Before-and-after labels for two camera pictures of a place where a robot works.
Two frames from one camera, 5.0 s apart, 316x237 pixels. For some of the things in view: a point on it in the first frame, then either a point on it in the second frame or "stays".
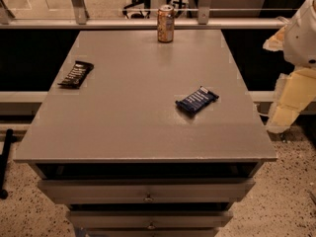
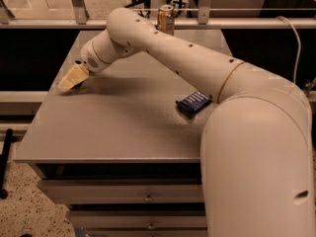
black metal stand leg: x=4 y=160 stays
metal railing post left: x=79 y=6 stays
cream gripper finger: x=294 y=91 → x=76 y=75
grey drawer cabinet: x=143 y=138 stays
